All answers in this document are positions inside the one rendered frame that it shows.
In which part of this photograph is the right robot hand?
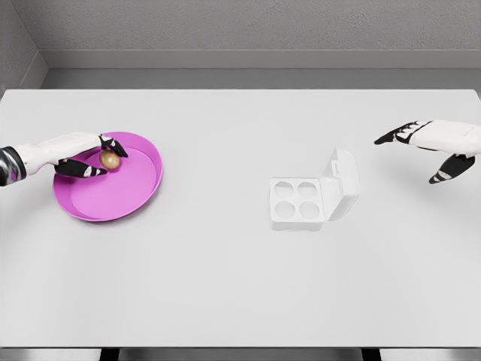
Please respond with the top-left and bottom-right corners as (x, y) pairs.
(374, 120), (481, 185)

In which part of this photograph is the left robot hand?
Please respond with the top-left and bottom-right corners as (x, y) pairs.
(44, 131), (129, 178)

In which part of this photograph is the brown egg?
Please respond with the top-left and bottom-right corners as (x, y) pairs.
(98, 149), (121, 171)

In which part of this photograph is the white egg box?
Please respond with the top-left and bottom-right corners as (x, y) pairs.
(268, 147), (362, 232)

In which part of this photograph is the pink round plate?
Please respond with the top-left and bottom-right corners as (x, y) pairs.
(52, 131), (164, 223)

